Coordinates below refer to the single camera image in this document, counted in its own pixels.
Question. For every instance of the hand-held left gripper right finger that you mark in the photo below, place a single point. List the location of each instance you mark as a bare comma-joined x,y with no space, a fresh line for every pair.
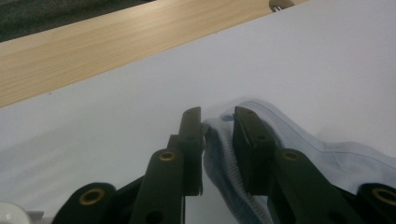
253,149

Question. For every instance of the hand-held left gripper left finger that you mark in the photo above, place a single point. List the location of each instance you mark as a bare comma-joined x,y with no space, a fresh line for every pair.
191,146

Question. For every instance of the light blue shirt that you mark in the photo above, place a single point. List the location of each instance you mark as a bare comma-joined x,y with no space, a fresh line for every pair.
327,155

